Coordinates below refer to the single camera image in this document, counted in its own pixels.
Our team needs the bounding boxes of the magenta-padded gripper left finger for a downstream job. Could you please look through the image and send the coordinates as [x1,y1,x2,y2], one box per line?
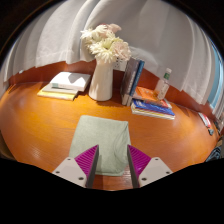
[52,144,100,189]

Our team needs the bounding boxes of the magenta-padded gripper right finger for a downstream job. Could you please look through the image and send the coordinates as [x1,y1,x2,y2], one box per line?
[126,144,174,189]

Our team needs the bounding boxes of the pale green towel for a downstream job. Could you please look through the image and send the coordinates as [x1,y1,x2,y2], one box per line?
[68,114,131,177]

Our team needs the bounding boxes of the flat blue book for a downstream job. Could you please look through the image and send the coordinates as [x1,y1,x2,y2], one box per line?
[130,98,176,120]

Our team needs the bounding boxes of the flat orange book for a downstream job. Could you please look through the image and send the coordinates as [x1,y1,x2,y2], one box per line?
[133,85,173,109]

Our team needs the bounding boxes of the red and white packet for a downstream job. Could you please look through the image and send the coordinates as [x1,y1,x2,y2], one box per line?
[198,111,213,128]

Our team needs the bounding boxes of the thin yellow book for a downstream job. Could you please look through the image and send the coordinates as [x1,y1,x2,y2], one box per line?
[36,88,78,101]

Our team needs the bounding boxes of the thin grey-green book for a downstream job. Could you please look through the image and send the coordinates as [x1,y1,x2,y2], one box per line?
[41,82,81,96]

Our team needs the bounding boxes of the clear plastic bottle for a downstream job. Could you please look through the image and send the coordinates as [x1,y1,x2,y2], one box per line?
[153,67,173,101]

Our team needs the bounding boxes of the thick white book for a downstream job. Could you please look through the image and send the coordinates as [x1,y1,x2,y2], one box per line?
[49,71,92,93]

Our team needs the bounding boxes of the white ceramic vase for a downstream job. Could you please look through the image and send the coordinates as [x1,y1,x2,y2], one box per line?
[88,59,114,102]

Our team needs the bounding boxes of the upright grey book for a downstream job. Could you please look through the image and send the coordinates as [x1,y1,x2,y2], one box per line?
[119,57,140,106]

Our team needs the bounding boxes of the upright blue book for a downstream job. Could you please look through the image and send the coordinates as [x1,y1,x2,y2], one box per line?
[128,59,146,107]

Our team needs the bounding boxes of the white and pink flowers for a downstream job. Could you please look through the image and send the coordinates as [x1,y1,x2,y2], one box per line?
[80,23,132,64]

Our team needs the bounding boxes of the white curtain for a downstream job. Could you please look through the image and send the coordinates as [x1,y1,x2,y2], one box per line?
[0,0,224,111]

